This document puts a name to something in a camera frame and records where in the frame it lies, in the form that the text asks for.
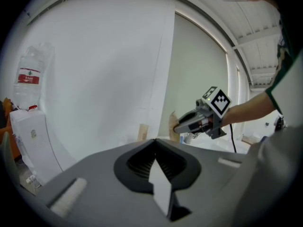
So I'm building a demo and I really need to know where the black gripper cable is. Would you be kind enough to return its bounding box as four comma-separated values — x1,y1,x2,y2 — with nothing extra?
228,123,238,154

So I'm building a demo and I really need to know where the person's right forearm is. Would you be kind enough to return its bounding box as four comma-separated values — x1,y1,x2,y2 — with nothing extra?
221,92,276,130

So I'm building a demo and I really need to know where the clear water bottle red label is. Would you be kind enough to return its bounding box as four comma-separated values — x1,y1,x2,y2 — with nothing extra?
13,41,55,112

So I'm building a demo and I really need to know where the person's green printed shirt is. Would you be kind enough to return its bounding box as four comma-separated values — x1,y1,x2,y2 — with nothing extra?
265,6,303,118

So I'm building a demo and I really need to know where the orange sofa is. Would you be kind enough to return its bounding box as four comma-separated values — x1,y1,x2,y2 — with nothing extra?
0,98,21,162

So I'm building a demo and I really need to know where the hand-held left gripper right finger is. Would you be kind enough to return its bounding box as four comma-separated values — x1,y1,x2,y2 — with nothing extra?
155,138,247,227

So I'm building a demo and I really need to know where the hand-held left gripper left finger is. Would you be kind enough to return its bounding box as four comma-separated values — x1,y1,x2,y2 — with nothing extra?
41,138,172,227

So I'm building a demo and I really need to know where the wooden holder with brush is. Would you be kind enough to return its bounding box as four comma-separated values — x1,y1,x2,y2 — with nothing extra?
168,111,181,140

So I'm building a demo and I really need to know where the white water dispenser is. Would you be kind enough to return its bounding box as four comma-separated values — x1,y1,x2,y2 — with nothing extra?
9,110,69,186

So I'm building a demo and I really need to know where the large grey arched mirror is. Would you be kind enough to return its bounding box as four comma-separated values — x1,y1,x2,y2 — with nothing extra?
158,10,237,139

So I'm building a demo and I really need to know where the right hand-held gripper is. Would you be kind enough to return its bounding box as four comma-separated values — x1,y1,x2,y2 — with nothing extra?
174,86,232,140

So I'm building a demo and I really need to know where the white power strip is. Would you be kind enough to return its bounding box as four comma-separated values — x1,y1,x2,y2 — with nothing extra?
26,175,42,189

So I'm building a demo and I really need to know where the chrome faucet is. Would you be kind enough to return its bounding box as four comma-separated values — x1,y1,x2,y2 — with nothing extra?
184,131,198,144

